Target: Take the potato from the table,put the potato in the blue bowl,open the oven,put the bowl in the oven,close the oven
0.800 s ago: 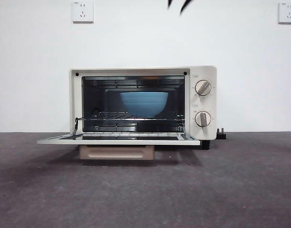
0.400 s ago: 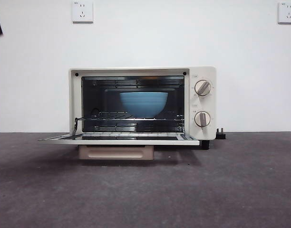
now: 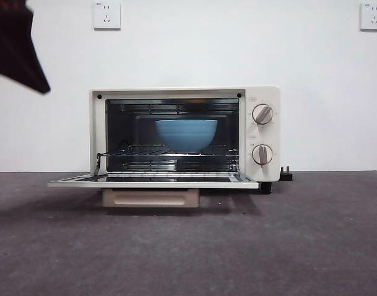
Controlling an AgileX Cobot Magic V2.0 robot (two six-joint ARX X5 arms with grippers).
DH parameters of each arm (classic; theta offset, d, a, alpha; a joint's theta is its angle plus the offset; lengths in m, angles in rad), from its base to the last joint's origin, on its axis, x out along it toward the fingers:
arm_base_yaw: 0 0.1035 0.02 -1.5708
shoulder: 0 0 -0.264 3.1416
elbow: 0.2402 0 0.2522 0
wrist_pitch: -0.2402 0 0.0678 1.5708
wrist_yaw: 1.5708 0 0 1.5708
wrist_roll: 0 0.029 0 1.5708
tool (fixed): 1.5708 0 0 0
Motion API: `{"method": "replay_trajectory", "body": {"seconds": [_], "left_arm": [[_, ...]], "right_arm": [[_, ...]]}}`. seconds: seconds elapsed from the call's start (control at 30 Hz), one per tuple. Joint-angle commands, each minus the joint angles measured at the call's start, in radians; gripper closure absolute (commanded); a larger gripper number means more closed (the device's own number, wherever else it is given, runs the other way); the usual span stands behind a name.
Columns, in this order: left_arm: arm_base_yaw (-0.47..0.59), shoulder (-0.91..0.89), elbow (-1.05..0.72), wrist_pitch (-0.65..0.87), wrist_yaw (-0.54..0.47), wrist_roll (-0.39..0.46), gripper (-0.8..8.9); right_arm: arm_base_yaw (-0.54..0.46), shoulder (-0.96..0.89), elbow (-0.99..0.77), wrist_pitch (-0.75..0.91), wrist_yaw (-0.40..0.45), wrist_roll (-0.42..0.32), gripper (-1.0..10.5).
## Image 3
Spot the oven door with beige handle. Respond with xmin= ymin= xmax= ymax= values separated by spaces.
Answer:
xmin=47 ymin=172 xmax=259 ymax=208

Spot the black power plug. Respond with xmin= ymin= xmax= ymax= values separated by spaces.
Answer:
xmin=279 ymin=165 xmax=294 ymax=181

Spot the blue ribbed bowl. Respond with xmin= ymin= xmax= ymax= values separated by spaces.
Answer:
xmin=154 ymin=119 xmax=219 ymax=154

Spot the white toaster oven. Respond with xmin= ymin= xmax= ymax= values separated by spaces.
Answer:
xmin=89 ymin=86 xmax=282 ymax=195

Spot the beige oven knob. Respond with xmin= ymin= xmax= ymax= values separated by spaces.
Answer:
xmin=251 ymin=144 xmax=274 ymax=165
xmin=251 ymin=104 xmax=275 ymax=125

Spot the white wall socket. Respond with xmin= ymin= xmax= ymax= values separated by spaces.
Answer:
xmin=360 ymin=2 xmax=377 ymax=31
xmin=94 ymin=1 xmax=121 ymax=31

